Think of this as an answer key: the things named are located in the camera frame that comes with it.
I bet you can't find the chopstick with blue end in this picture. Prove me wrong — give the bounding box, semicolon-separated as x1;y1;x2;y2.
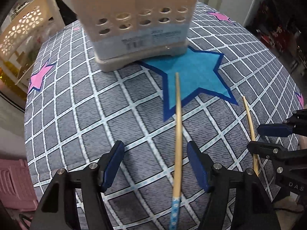
169;73;183;229

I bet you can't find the grey checkered tablecloth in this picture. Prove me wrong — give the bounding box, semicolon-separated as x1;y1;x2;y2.
24;3;302;229

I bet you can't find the pink plastic stool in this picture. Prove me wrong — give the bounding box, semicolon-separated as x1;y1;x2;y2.
1;159;39;229

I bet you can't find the beige plastic utensil holder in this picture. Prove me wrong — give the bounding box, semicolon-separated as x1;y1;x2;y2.
69;0;197;72

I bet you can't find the beige flower-cutout storage rack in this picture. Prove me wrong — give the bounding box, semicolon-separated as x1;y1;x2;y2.
1;0;65;91

